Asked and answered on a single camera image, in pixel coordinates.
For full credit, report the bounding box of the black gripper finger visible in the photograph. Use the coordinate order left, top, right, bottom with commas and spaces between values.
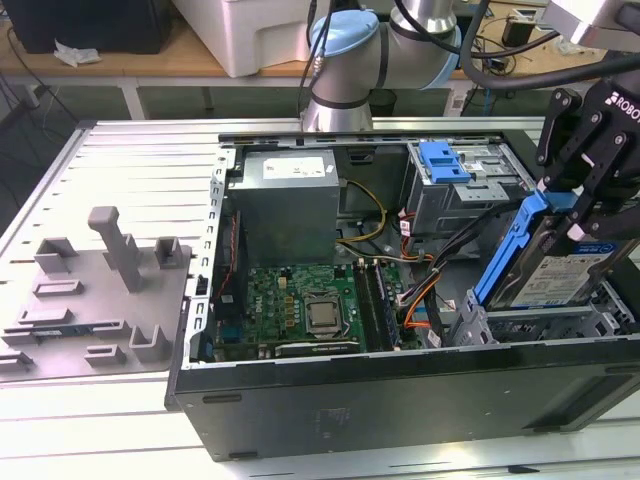
534, 88, 609, 194
568, 130, 640, 241

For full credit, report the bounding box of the hard disk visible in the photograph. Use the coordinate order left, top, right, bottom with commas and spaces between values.
472, 188, 624, 312

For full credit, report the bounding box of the metal disk bay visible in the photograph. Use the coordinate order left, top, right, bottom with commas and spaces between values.
447, 289, 639, 347

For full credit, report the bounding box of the small black cube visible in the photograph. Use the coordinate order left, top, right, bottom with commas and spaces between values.
502, 15, 534, 47

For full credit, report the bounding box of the blue plastic latch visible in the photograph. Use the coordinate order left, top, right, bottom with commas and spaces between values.
418, 142, 475, 185

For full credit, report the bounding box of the metal drive cage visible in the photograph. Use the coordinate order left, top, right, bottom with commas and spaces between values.
403, 140, 541, 256

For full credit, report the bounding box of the black waste bin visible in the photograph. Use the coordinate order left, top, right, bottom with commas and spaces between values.
370, 89, 396, 119

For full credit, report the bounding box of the black RAM stick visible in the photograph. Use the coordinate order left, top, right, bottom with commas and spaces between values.
353, 259, 391, 354
372, 259, 405, 351

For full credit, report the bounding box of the grey power supply unit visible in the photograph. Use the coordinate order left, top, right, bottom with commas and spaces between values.
227, 149, 344, 266

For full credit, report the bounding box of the silver CPU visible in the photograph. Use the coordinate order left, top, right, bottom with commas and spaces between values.
308, 303, 340, 329

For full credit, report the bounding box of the CPU socket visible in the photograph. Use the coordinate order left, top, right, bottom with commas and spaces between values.
301, 292, 349, 340

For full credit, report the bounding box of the black PC case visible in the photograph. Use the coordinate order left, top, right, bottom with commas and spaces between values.
164, 128, 640, 462

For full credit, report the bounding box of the black graphics card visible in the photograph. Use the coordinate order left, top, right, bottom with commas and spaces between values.
273, 340, 362, 359

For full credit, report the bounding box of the green motherboard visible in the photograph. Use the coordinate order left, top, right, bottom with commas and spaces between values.
214, 262, 426, 357

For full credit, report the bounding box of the large white box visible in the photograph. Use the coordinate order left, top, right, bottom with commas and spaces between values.
174, 0, 331, 79

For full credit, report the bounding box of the black case fan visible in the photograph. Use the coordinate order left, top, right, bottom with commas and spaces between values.
209, 208, 251, 326

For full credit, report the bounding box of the wooden desk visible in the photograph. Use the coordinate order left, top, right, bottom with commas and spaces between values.
0, 0, 640, 121

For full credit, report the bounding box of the black monitor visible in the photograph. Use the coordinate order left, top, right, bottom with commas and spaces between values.
9, 0, 174, 55

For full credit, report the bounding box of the crumpled white paper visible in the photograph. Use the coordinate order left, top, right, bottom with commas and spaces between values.
53, 39, 103, 69

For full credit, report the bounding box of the grey parts rack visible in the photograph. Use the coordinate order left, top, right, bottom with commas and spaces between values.
0, 205, 195, 386

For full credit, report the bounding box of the small RAM stick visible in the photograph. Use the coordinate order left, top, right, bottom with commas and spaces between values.
30, 326, 95, 338

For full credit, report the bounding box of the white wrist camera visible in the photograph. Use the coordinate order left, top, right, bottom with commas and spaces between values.
542, 0, 640, 51

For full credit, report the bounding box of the thick black camera cable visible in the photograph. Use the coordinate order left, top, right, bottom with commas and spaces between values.
458, 0, 640, 94

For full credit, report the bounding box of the yellow black wire bundle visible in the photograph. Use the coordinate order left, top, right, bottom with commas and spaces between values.
335, 179, 390, 247

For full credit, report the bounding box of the orange wire bundle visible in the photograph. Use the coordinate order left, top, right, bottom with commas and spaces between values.
397, 277, 441, 331

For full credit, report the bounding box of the black cable with metal plug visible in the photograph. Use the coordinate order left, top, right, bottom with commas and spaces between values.
298, 0, 334, 119

